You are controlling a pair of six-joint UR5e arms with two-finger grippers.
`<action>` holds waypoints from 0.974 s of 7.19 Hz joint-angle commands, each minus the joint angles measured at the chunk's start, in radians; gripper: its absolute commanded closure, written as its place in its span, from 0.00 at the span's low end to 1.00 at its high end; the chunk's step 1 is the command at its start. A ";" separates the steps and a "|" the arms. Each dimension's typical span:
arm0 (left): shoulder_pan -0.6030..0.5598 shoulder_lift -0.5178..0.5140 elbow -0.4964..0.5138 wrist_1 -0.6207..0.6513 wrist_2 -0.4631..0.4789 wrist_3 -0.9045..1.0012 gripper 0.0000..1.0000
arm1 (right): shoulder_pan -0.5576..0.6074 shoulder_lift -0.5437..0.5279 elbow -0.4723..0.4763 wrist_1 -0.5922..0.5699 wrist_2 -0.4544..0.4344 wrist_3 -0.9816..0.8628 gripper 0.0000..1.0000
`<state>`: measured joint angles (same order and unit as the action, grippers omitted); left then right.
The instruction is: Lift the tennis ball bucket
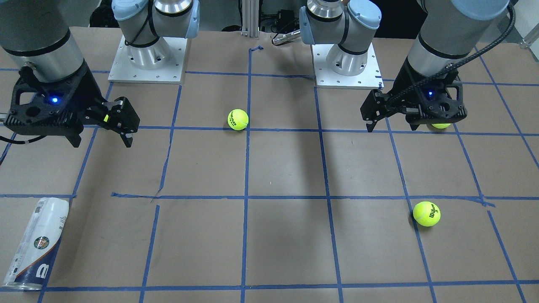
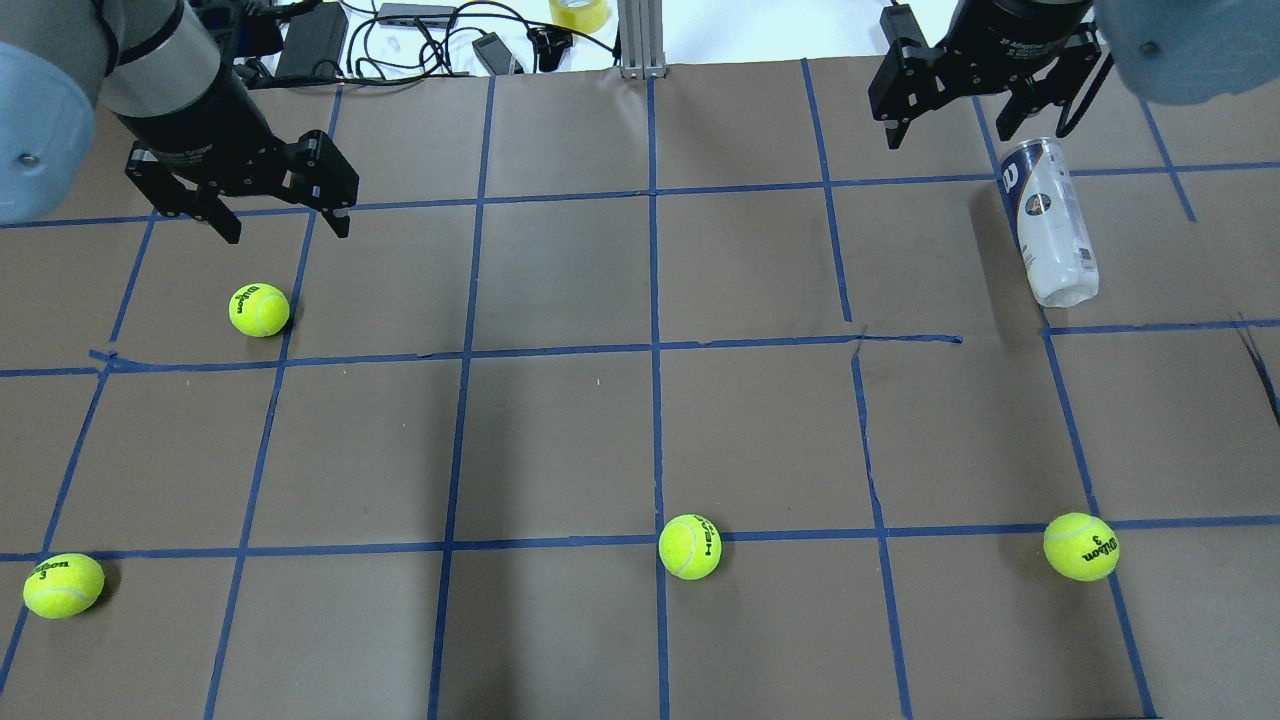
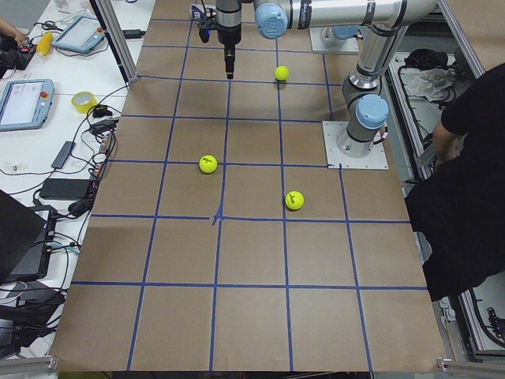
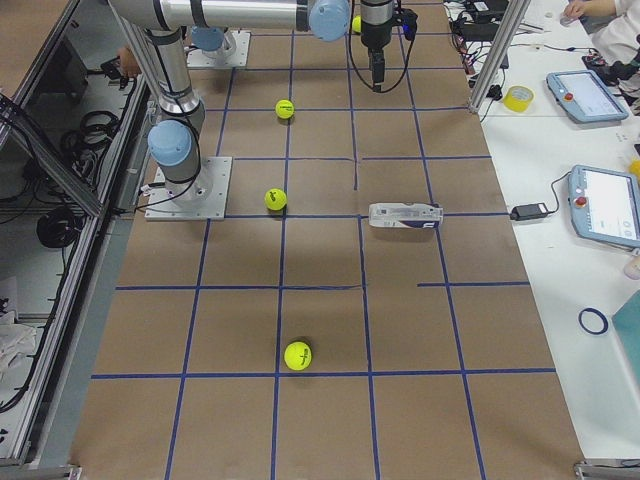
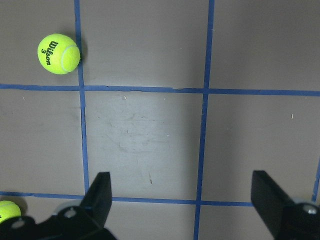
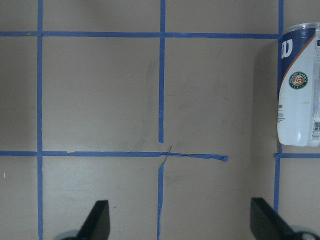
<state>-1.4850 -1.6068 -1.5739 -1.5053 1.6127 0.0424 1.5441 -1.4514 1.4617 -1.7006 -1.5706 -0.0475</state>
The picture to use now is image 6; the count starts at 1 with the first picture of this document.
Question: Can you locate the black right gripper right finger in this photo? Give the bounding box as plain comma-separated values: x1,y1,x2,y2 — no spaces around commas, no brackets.
250,197,295,240

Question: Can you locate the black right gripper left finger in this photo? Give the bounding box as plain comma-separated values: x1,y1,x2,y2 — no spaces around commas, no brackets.
76,200,111,240

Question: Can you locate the white Wilson tennis ball can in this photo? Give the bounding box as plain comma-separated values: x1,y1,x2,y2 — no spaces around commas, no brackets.
277,22,320,147

